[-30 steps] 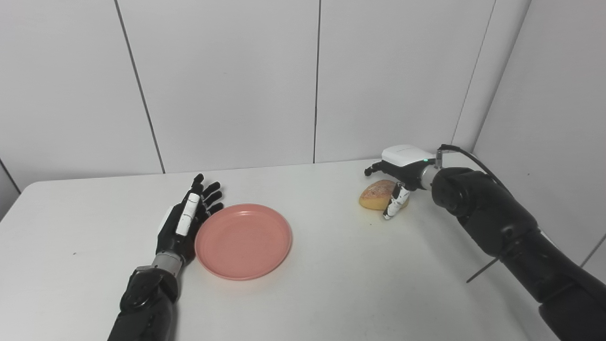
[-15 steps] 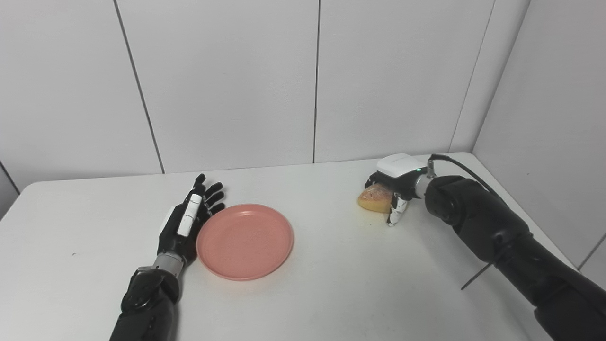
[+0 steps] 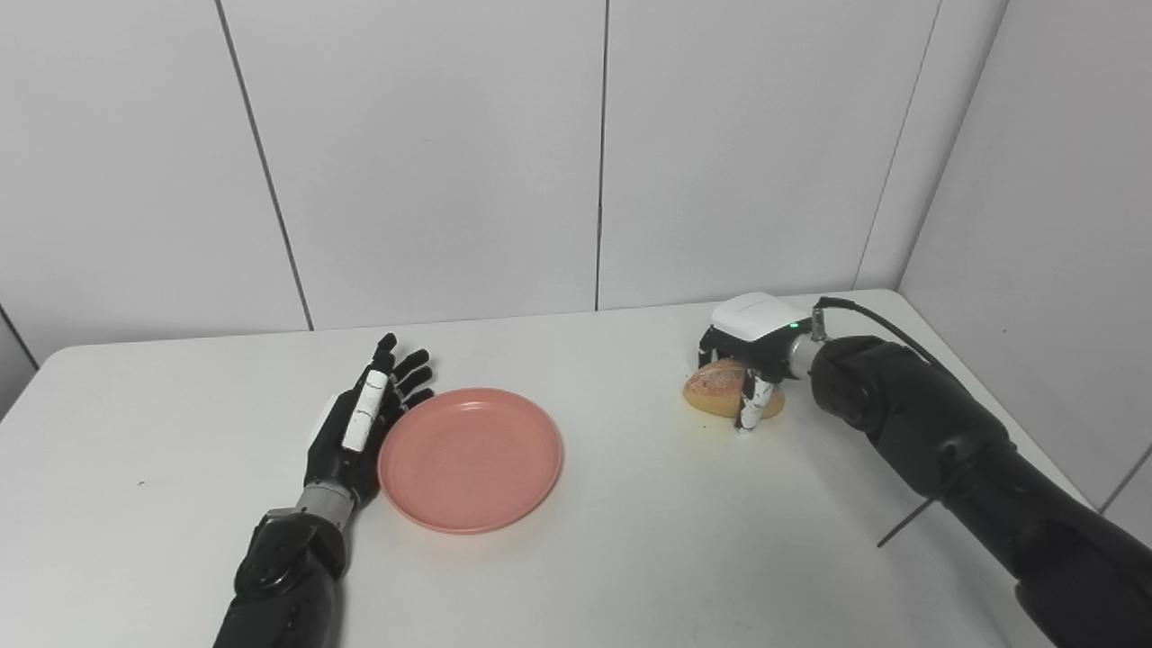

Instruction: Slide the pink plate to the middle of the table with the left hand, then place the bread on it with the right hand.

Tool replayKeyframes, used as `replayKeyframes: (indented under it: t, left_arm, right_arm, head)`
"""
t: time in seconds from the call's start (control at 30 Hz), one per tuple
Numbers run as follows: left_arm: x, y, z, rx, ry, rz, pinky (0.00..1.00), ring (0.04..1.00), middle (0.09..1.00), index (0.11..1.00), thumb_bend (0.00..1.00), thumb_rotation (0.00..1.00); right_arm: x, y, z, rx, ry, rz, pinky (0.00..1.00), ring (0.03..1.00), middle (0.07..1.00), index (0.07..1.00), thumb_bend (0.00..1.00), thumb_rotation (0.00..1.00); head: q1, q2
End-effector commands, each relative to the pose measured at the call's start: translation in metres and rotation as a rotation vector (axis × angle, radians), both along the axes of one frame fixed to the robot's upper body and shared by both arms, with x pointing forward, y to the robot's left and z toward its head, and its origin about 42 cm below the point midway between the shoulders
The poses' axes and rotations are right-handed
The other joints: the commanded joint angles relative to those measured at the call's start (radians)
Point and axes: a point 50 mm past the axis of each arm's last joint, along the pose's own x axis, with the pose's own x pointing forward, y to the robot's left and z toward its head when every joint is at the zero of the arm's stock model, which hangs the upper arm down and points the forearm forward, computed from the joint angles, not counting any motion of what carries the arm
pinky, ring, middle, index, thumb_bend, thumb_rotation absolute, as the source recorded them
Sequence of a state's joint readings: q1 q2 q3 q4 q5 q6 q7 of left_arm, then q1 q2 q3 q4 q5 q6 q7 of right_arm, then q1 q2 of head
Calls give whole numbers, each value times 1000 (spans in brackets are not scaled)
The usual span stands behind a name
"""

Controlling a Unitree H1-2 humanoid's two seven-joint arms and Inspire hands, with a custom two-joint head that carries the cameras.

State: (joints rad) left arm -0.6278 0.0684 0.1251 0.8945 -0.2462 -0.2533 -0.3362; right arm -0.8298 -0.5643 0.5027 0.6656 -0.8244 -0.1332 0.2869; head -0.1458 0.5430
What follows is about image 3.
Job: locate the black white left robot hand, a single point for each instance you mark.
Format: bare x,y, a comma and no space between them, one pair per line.
333,459

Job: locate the golden bread roll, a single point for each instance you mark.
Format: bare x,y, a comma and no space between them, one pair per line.
715,391

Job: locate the black zip tie tail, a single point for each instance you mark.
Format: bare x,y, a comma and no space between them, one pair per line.
904,527

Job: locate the pink round plate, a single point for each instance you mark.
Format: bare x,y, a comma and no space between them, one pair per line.
471,461

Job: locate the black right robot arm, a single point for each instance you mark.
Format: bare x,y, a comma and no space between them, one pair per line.
945,432

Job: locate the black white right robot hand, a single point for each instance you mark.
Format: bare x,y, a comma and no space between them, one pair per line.
756,319

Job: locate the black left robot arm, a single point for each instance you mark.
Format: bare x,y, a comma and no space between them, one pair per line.
288,567

